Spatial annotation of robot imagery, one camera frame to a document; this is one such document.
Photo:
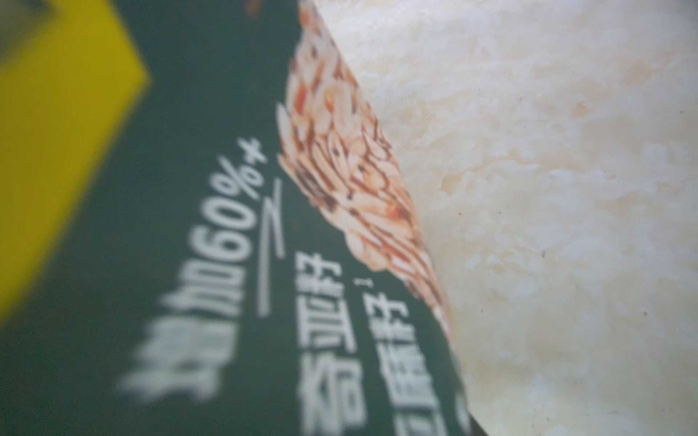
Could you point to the green oats bag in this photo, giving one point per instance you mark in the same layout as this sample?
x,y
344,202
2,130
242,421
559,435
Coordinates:
x,y
205,231

